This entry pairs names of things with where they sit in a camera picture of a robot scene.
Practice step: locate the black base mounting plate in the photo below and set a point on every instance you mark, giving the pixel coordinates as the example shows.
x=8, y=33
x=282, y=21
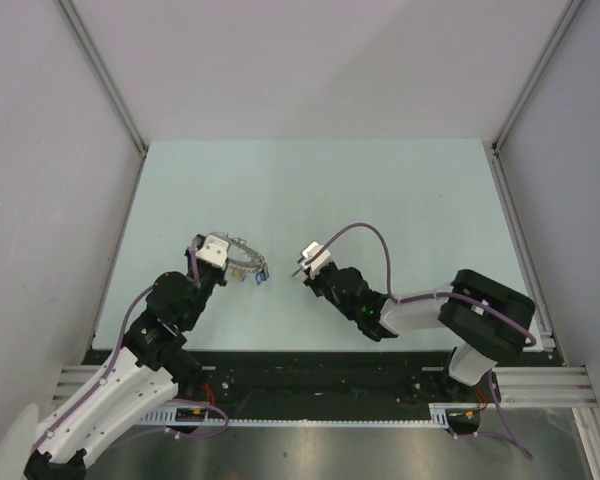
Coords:
x=322, y=386

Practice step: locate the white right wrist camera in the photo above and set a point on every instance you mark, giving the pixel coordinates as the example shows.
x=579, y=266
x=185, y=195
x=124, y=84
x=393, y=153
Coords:
x=313, y=259

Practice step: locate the aluminium frame rail left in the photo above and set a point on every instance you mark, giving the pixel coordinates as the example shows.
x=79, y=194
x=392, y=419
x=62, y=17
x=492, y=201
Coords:
x=88, y=48

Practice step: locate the aluminium frame rail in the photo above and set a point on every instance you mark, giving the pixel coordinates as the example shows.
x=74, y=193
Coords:
x=554, y=42
x=88, y=48

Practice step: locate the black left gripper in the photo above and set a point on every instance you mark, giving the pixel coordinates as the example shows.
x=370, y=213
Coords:
x=221, y=281

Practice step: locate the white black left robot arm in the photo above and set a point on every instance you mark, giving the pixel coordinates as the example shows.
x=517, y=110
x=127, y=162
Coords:
x=147, y=367

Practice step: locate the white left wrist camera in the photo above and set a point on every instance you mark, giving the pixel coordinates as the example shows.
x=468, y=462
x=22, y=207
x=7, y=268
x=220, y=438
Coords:
x=211, y=249

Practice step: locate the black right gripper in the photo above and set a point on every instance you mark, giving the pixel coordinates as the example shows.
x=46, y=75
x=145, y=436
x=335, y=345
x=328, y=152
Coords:
x=313, y=281

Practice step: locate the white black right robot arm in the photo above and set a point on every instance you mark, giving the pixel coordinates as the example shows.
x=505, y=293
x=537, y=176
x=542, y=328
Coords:
x=492, y=320

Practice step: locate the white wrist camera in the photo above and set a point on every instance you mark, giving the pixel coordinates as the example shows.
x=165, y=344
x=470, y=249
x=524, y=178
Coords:
x=313, y=259
x=211, y=249

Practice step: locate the aluminium frame rail right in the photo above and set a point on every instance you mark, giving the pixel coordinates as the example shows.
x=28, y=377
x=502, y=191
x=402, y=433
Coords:
x=554, y=42

